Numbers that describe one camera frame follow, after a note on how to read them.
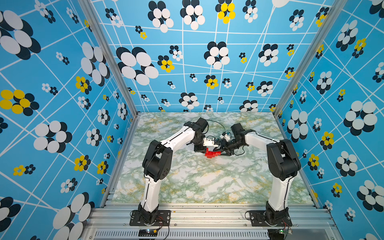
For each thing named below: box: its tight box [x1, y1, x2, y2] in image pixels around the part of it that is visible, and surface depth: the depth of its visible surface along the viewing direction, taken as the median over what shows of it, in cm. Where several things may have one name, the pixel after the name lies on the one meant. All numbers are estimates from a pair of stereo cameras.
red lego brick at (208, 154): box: [205, 151, 213, 159], surface depth 94 cm
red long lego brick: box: [208, 151, 222, 159], surface depth 93 cm
